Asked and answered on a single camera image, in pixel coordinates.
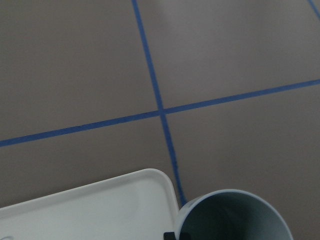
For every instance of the white cup tray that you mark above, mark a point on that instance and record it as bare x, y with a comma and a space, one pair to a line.
141, 205

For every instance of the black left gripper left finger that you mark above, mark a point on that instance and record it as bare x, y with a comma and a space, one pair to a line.
169, 236

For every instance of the grey plastic cup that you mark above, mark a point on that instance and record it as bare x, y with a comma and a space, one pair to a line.
231, 214

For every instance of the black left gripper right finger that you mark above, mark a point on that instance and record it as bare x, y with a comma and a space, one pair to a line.
185, 236

